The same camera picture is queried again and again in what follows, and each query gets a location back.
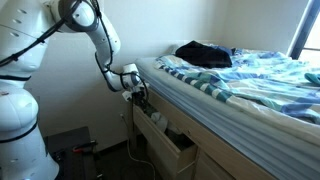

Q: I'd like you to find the red handled black clamp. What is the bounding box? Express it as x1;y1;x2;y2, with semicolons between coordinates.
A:
72;139;99;155

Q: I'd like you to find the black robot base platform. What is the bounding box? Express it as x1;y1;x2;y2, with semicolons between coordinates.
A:
43;125;103;180

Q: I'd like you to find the wooden bed frame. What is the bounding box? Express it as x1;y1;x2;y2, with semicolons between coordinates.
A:
145;87;278;180

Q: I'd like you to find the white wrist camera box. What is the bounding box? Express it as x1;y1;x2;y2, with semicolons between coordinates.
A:
121;89;135;102

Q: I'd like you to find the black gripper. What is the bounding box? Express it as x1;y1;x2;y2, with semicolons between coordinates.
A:
130;86;150;109

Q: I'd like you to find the blue patterned blanket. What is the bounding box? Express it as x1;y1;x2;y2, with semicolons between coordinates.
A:
153;46;320;125

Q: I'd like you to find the dark navy garment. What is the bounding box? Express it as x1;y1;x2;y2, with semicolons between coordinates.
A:
174;40;237;70

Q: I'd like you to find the light wooden drawer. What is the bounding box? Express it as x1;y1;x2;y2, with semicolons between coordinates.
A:
131;101;198;180

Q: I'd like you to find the dark window frame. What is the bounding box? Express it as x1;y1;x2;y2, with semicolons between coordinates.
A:
287;0;320;62

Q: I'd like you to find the teal cloth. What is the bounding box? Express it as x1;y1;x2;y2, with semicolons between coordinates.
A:
304;72;320;87

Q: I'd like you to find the white power cable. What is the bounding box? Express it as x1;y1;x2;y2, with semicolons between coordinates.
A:
119;112;158;180

